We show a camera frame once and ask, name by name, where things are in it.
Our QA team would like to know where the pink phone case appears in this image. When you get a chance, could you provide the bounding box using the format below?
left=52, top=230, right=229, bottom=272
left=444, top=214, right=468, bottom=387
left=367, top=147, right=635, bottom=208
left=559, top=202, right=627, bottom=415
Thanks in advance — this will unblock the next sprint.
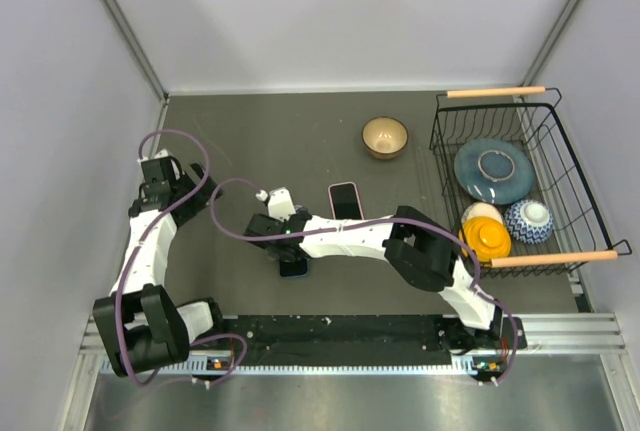
left=327, top=181, right=364, bottom=221

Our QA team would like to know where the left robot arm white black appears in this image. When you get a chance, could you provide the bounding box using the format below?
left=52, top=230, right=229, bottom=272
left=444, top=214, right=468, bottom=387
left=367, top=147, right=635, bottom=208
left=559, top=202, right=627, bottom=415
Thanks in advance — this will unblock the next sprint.
left=92, top=150, right=227, bottom=377

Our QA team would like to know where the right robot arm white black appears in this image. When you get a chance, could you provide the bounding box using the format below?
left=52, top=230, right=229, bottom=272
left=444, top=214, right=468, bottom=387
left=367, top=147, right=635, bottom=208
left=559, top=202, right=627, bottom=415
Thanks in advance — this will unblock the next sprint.
left=243, top=206, right=504, bottom=347

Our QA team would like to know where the tan ceramic bowl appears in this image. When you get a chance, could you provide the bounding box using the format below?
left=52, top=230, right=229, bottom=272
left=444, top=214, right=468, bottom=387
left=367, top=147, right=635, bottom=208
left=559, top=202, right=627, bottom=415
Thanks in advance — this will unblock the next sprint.
left=361, top=116, right=409, bottom=160

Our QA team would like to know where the yellow bowl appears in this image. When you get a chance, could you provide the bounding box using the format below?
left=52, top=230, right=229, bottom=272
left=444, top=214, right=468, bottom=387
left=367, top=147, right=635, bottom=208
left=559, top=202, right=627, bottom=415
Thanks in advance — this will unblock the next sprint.
left=459, top=216, right=512, bottom=262

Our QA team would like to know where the blue ceramic plate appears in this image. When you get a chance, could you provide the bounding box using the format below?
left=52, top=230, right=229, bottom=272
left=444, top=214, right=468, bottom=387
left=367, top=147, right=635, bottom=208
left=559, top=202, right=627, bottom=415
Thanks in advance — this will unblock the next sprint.
left=454, top=138, right=536, bottom=205

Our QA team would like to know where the blue white patterned bowl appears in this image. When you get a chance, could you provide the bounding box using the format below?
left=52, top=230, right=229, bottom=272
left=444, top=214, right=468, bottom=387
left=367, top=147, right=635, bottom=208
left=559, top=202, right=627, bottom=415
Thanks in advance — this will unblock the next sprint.
left=504, top=199, right=554, bottom=244

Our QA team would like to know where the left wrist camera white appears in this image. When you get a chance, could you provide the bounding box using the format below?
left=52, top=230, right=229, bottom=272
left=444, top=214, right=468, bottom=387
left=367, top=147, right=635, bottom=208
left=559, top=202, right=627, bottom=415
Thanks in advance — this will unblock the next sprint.
left=137, top=149, right=183, bottom=178

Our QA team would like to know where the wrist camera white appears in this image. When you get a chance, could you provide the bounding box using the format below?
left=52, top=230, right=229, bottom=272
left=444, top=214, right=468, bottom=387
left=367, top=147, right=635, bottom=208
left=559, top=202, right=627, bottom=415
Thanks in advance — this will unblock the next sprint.
left=137, top=149, right=183, bottom=178
left=255, top=187, right=296, bottom=222

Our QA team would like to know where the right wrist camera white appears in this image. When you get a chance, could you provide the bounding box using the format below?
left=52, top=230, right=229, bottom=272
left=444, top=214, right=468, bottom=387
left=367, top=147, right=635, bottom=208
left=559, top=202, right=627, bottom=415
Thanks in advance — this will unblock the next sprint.
left=255, top=187, right=296, bottom=222

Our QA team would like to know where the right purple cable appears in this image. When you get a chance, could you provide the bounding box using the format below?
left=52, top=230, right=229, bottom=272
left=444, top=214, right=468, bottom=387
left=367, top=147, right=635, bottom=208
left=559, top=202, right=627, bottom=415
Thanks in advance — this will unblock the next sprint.
left=209, top=178, right=519, bottom=347

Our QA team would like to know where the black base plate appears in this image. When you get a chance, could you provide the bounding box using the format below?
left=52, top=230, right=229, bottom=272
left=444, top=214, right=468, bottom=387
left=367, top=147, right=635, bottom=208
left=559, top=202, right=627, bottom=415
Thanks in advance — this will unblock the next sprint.
left=205, top=314, right=527, bottom=367

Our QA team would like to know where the black wire basket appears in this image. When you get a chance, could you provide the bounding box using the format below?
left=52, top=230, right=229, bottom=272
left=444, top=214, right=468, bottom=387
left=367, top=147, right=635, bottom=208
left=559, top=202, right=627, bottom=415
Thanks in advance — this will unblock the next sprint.
left=430, top=92, right=633, bottom=258

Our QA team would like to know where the aluminium rail frame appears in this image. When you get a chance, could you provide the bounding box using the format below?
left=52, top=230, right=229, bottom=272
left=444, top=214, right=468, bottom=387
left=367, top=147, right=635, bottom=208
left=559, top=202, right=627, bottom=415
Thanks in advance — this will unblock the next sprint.
left=67, top=313, right=639, bottom=430

